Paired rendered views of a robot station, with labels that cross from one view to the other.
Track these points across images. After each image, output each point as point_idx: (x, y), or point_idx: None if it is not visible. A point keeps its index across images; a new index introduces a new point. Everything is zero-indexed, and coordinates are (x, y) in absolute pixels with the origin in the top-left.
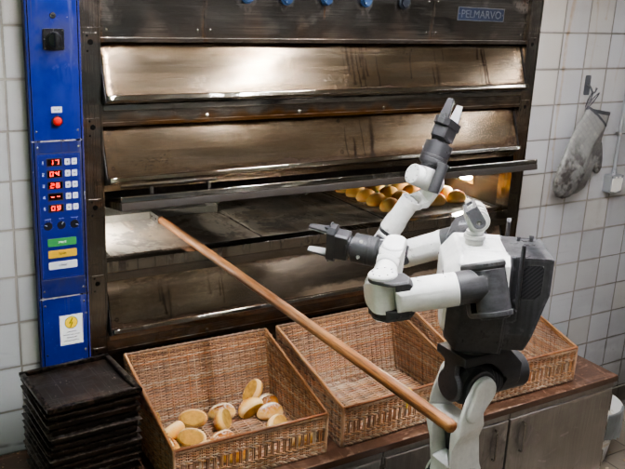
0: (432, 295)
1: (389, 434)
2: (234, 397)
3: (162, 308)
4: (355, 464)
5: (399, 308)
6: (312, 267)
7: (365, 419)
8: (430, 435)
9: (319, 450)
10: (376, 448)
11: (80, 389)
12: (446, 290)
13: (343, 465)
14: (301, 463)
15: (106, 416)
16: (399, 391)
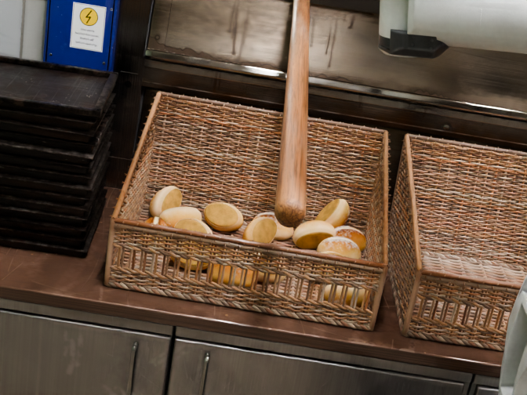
0: (478, 9)
1: (501, 352)
2: (305, 217)
3: (228, 44)
4: (416, 372)
5: (410, 23)
6: (497, 62)
7: (458, 306)
8: (504, 349)
9: (360, 324)
10: (459, 361)
11: (32, 91)
12: (510, 6)
13: (392, 364)
14: (319, 328)
15: (41, 134)
16: (282, 142)
